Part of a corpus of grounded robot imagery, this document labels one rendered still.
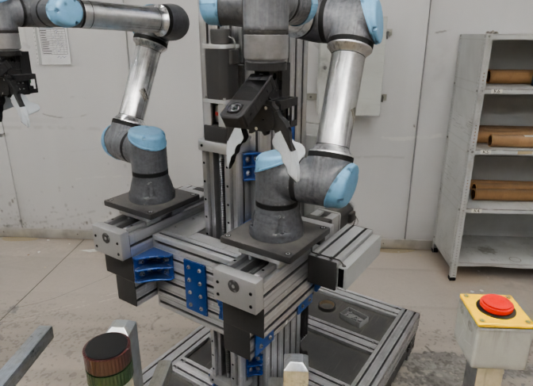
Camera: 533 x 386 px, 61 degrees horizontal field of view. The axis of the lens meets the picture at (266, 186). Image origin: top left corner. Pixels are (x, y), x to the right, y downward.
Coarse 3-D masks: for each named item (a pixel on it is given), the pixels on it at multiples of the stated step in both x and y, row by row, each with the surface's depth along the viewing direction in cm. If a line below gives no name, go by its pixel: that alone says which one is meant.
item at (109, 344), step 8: (104, 336) 61; (112, 336) 61; (120, 336) 61; (88, 344) 60; (96, 344) 60; (104, 344) 60; (112, 344) 60; (120, 344) 60; (88, 352) 58; (96, 352) 58; (104, 352) 58; (112, 352) 58; (120, 352) 58; (96, 360) 57; (104, 376) 58
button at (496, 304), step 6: (486, 294) 60; (492, 294) 60; (480, 300) 60; (486, 300) 59; (492, 300) 59; (498, 300) 59; (504, 300) 59; (486, 306) 58; (492, 306) 58; (498, 306) 58; (504, 306) 58; (510, 306) 58; (492, 312) 58; (498, 312) 57; (504, 312) 57; (510, 312) 57
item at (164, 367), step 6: (162, 360) 102; (156, 366) 100; (162, 366) 100; (168, 366) 100; (156, 372) 99; (162, 372) 99; (168, 372) 99; (156, 378) 97; (162, 378) 97; (168, 378) 100; (150, 384) 95; (156, 384) 95; (162, 384) 95
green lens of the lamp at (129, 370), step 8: (128, 368) 60; (88, 376) 58; (96, 376) 58; (112, 376) 58; (120, 376) 58; (128, 376) 60; (88, 384) 59; (96, 384) 58; (104, 384) 58; (112, 384) 58; (120, 384) 59
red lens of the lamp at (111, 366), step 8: (96, 336) 61; (128, 344) 60; (128, 352) 59; (88, 360) 57; (104, 360) 57; (112, 360) 57; (120, 360) 58; (128, 360) 59; (88, 368) 57; (96, 368) 57; (104, 368) 57; (112, 368) 57; (120, 368) 58
